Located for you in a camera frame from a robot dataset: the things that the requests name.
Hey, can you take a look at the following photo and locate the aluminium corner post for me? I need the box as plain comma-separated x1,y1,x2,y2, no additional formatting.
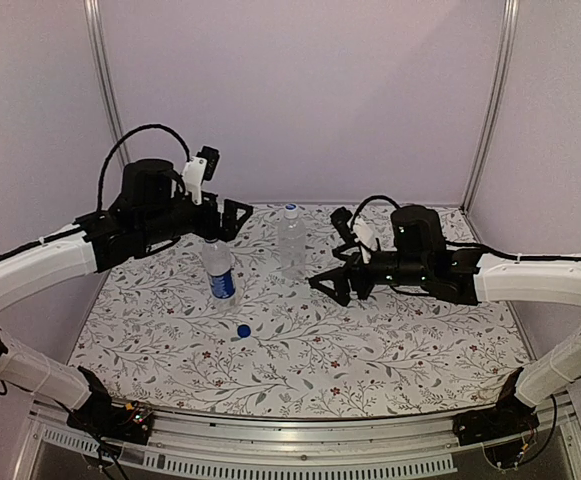
461,0,520,216
82,0,126,142

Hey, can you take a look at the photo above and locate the left aluminium corner post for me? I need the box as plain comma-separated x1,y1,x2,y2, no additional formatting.
82,0,126,142

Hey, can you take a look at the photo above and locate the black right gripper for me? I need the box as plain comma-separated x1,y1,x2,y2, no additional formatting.
309,242,430,306

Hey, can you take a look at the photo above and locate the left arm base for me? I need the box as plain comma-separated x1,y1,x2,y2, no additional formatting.
67,367,154,445

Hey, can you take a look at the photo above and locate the aluminium front rail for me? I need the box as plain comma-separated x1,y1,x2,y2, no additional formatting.
13,393,581,479

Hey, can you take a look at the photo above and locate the right camera cable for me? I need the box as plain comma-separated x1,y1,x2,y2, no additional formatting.
352,194,404,221

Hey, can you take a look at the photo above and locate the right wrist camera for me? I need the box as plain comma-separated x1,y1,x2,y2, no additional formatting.
330,207,381,264

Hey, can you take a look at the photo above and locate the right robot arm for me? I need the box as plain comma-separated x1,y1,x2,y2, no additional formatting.
309,205,581,436

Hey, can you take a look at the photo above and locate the camera cable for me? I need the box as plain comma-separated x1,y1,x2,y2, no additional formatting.
352,194,404,221
95,124,192,211

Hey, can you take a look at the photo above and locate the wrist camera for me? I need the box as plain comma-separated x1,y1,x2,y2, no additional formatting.
330,207,381,264
182,146,220,205

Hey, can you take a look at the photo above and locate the clear bottle with blue label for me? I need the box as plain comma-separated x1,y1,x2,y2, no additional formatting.
201,239,238,311

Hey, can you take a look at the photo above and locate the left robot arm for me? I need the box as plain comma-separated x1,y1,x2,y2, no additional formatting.
0,155,253,434

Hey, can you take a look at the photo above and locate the left camera cable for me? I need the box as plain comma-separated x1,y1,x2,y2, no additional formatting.
95,124,192,211

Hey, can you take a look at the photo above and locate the floral tablecloth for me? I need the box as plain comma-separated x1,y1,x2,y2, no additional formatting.
70,205,529,418

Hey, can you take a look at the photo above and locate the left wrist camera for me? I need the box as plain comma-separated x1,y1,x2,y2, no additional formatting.
182,146,220,205

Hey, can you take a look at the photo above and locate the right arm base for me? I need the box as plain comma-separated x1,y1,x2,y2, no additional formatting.
452,399,539,446

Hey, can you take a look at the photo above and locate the right aluminium corner post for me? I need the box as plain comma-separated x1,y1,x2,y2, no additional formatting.
461,0,520,216

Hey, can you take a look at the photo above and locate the small clear bottle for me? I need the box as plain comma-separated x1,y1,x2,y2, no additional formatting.
278,206,307,281

